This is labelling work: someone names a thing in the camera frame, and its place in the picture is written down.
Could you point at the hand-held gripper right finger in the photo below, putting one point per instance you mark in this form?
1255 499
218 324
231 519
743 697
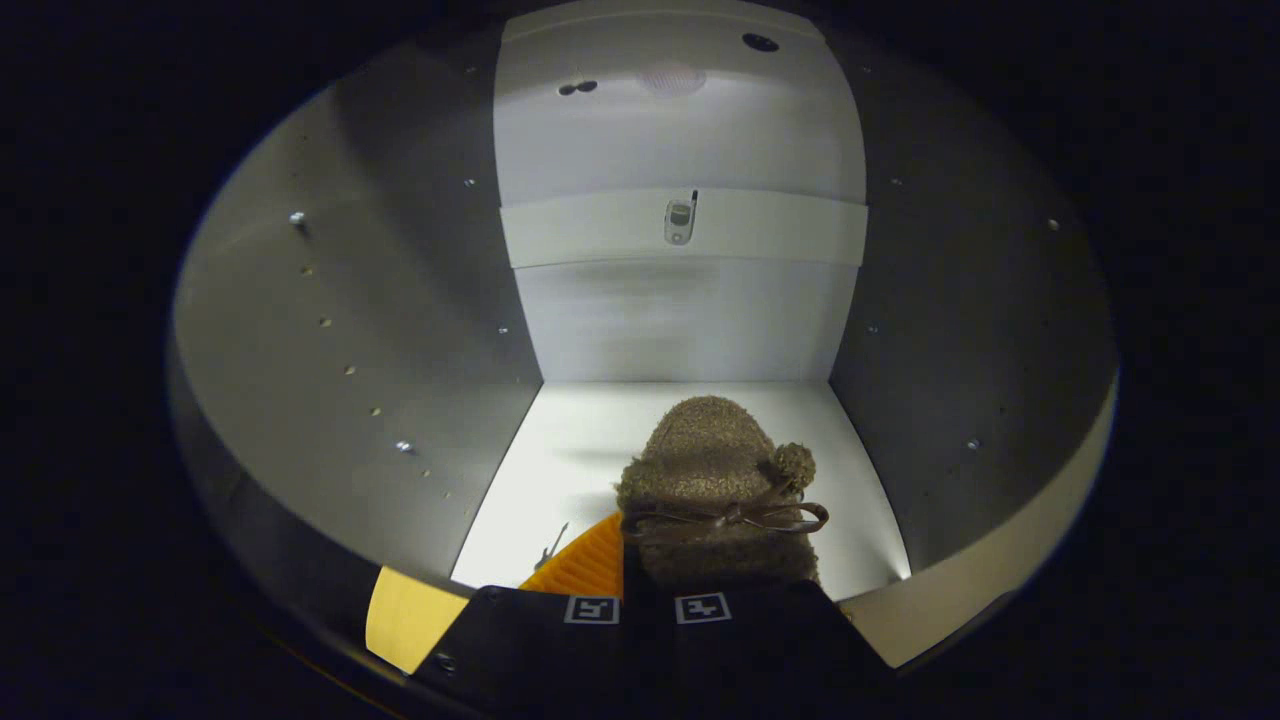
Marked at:
760 650

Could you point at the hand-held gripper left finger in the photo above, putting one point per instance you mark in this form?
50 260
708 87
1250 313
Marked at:
540 645

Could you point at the brown fuzzy shoe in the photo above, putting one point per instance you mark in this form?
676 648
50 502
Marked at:
710 450

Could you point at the grey shoe cabinet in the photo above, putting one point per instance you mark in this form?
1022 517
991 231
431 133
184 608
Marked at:
350 300

